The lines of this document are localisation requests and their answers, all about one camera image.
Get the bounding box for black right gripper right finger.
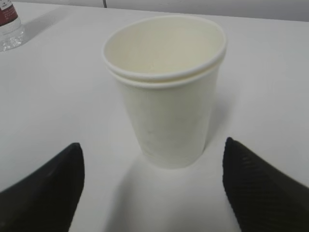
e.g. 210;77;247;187
223;137;309;232

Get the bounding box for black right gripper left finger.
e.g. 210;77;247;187
0;143;85;232

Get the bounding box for white paper cup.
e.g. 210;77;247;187
102;14;227;169

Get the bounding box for clear water bottle red label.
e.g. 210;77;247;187
0;0;25;52

